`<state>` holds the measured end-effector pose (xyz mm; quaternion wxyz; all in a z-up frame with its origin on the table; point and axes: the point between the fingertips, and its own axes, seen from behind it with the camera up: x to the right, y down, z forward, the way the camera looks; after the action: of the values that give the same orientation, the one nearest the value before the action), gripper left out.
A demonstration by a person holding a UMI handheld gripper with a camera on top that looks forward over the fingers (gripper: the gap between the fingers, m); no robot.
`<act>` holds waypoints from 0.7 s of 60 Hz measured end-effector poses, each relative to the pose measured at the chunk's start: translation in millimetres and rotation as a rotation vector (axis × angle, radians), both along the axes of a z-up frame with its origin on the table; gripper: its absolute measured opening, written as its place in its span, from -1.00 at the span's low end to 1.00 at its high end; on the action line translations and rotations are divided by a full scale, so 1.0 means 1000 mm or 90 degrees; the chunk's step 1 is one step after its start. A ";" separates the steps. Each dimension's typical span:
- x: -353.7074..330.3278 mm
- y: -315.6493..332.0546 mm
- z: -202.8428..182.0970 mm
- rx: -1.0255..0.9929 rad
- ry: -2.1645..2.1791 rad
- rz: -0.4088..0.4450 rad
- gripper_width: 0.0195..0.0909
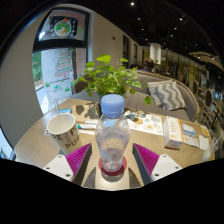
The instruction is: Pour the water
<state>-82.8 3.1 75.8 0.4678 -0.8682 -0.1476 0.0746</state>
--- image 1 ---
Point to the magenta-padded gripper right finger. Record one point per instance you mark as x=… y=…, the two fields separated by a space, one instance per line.
x=146 y=160

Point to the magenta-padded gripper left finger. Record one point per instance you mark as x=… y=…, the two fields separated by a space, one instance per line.
x=78 y=160

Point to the clear blue-capped water bottle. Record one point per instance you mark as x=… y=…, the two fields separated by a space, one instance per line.
x=112 y=140

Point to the flat round red coaster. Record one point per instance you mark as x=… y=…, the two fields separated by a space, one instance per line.
x=101 y=166

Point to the white printed paper cup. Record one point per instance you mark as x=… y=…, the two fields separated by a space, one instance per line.
x=65 y=133

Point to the white teal-capped marker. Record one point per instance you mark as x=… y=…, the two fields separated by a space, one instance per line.
x=86 y=126

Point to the printed paper leaflet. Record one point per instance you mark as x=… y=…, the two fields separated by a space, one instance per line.
x=146 y=123

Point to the white carton with orange print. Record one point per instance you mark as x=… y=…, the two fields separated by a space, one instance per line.
x=172 y=131

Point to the small blue white packet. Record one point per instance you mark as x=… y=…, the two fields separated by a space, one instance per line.
x=189 y=130

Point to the white paper napkin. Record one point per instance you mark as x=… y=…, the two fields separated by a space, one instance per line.
x=204 y=142

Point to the clear plastic cup with straw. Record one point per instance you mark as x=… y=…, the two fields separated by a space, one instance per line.
x=210 y=151

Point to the grey chevron pillow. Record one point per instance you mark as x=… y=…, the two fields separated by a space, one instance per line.
x=166 y=95

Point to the grey curved sofa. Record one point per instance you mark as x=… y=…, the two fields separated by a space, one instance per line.
x=191 y=106

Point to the group of round-backed chairs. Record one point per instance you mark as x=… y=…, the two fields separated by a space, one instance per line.
x=208 y=100

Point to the green potted plant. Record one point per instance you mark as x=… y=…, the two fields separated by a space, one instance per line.
x=108 y=78

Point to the window with tree decal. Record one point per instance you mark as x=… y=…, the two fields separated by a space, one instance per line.
x=61 y=70

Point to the person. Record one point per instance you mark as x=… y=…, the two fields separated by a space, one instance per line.
x=148 y=65

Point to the window with wreath decal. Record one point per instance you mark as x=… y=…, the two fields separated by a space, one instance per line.
x=63 y=28

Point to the group of ceiling spotlights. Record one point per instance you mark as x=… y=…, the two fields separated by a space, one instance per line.
x=132 y=4

